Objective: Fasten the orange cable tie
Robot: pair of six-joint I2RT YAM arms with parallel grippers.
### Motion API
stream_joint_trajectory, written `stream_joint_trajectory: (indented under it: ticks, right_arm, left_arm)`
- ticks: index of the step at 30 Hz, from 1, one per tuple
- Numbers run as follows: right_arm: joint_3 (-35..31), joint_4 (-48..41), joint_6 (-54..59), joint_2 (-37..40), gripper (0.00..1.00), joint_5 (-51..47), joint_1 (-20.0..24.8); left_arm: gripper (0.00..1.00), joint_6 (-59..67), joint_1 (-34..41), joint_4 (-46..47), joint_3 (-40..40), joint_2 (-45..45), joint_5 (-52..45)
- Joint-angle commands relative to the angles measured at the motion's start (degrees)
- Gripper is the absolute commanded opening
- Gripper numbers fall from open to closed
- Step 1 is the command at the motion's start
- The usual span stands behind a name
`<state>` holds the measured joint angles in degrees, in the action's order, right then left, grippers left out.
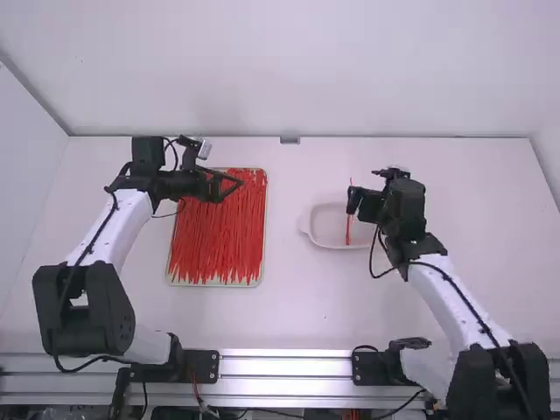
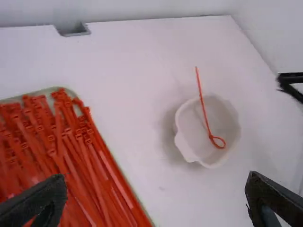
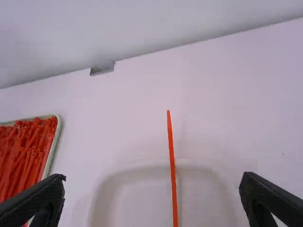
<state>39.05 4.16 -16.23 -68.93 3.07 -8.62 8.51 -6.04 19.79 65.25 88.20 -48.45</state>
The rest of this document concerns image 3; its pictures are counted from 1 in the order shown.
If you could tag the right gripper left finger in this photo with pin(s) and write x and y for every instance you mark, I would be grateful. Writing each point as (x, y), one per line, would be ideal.
(30, 205)

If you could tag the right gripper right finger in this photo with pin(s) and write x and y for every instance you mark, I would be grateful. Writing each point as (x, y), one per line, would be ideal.
(265, 196)

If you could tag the pale tray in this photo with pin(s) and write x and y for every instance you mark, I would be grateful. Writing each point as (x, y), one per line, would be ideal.
(54, 142)

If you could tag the white dish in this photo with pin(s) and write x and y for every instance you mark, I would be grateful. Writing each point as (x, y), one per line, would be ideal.
(142, 201)

